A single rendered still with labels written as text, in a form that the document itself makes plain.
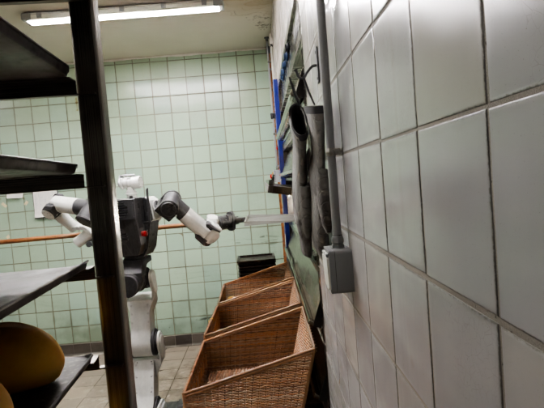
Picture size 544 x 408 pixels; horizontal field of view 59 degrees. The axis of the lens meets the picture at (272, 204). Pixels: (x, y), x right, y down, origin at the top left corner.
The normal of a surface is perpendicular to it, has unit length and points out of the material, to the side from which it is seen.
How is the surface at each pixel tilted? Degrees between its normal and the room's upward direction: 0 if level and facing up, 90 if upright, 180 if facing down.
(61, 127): 90
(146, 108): 90
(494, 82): 90
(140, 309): 81
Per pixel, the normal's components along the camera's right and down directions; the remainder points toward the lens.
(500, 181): -1.00, 0.08
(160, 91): 0.02, 0.05
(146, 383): -0.01, -0.34
